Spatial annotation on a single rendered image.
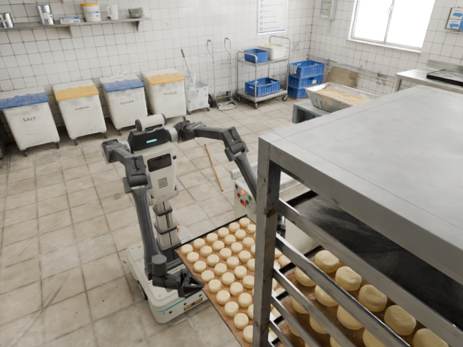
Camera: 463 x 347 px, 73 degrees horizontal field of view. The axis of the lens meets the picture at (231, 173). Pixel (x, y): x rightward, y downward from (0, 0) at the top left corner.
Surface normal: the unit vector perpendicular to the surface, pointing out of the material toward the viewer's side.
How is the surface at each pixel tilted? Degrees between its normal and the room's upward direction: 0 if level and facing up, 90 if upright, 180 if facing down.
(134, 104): 92
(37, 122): 90
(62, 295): 0
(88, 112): 91
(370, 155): 0
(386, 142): 0
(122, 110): 92
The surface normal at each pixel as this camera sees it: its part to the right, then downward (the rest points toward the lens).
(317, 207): -0.02, -0.85
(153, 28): 0.49, 0.45
